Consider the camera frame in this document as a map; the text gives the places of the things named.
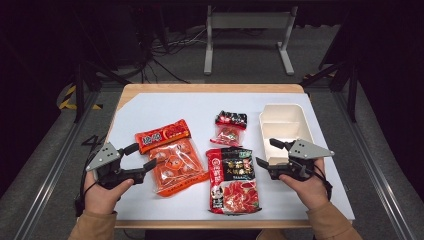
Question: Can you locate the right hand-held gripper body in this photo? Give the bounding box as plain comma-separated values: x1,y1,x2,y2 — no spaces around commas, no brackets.
268,138,335,183

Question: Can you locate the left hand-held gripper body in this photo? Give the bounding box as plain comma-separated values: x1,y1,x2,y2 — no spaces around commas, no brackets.
85,142,147,190

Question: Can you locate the white divided plastic container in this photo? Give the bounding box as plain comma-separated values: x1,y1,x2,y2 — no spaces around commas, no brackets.
258,103,315,166

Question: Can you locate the large orange cube seasoning packet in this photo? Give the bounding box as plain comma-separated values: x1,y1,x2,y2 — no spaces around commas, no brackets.
134,118,210,198

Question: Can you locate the red black soup base packet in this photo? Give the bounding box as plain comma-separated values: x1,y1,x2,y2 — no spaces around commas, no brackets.
205,146,263,216

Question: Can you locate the small red black snack packet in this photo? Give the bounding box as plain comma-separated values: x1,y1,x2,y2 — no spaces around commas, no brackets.
209,110,248,148

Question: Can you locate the person's right hand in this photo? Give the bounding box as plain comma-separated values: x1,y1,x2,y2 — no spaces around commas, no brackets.
279,158,330,211

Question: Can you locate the person's left hand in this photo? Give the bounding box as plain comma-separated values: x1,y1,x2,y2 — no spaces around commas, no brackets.
83,171,135,215

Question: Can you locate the white table mat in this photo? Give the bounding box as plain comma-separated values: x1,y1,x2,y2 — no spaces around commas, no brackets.
105,92,356,222

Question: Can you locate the right hand-held gripper cable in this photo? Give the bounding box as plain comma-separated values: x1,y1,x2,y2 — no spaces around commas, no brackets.
311,163,334,202

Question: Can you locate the hand-held gripper cable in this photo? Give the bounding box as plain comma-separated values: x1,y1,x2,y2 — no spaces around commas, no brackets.
311,163,334,202
74,159,101,218

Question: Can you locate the left hand-held gripper cable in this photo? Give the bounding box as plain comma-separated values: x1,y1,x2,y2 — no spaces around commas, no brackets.
74,159,101,218

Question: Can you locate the grey metal floor rail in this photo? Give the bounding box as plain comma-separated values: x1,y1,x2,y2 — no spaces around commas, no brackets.
13,89,101,240
333,91,416,240

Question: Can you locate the bundle of floor cables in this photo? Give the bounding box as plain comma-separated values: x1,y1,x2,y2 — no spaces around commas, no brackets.
133,26,208,84

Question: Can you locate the grey metal stand frame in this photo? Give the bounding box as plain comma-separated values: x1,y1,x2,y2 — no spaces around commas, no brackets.
203,4,299,76

